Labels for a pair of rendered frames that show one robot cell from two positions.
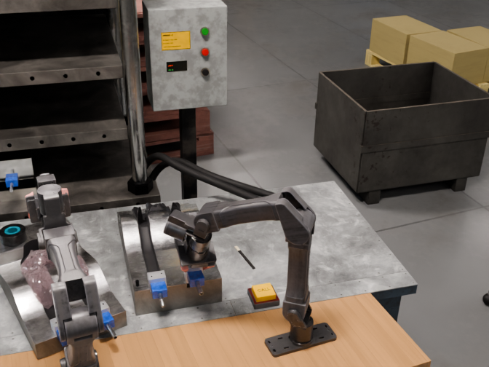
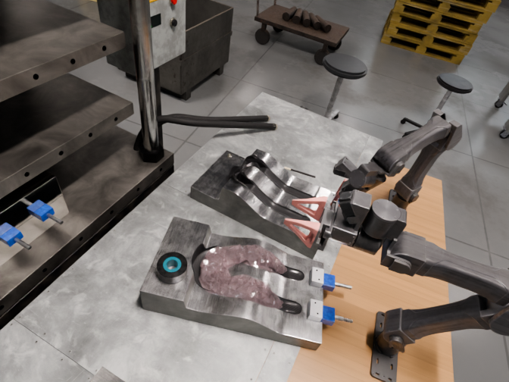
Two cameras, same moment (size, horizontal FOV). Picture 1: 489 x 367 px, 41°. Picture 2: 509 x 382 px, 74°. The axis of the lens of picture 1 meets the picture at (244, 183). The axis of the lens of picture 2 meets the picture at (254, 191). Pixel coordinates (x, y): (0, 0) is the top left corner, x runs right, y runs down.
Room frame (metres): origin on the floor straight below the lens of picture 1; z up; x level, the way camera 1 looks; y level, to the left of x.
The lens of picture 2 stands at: (1.30, 1.01, 1.76)
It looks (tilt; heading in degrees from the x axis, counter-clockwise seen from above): 45 degrees down; 304
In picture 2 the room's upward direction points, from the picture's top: 12 degrees clockwise
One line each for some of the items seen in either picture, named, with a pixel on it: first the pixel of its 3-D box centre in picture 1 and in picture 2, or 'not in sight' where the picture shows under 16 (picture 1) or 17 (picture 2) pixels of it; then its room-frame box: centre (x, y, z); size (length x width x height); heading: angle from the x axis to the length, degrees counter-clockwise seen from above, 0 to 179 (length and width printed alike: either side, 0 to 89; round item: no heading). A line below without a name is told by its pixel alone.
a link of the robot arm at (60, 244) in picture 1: (68, 278); (454, 280); (1.17, 0.39, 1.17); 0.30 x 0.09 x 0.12; 23
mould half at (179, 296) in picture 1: (164, 244); (267, 192); (1.76, 0.26, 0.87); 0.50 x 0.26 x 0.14; 16
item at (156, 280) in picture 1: (159, 292); not in sight; (1.48, 0.24, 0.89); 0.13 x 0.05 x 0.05; 16
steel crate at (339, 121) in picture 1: (397, 129); (176, 42); (3.92, -1.00, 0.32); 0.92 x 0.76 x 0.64; 110
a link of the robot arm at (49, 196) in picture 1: (52, 216); (390, 234); (1.32, 0.46, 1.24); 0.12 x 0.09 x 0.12; 23
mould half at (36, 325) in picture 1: (52, 279); (240, 280); (1.58, 0.58, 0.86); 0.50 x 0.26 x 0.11; 33
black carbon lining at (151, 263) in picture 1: (161, 234); (272, 186); (1.74, 0.26, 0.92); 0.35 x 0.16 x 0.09; 16
